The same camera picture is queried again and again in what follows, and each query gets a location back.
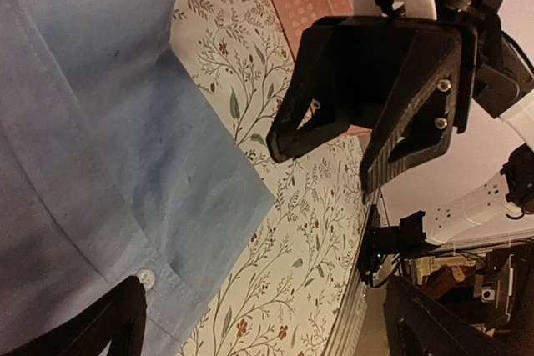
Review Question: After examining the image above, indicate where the light blue shirt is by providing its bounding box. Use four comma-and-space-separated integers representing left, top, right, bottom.
1, 0, 273, 355

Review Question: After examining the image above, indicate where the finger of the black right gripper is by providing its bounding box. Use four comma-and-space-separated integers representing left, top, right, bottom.
265, 16, 416, 163

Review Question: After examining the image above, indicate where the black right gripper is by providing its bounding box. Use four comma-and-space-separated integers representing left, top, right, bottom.
360, 0, 533, 193

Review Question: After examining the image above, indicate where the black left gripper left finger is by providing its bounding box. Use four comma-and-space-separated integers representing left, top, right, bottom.
8, 276, 147, 355

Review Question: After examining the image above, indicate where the aluminium front rail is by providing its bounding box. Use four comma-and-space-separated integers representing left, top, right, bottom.
325, 188, 393, 356

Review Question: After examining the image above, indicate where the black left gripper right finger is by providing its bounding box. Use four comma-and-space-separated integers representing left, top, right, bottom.
384, 277, 520, 355

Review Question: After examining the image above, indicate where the floral patterned tablecloth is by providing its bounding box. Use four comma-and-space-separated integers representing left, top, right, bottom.
171, 0, 369, 355

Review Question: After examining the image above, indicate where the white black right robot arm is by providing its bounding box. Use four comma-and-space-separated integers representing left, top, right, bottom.
266, 0, 533, 255

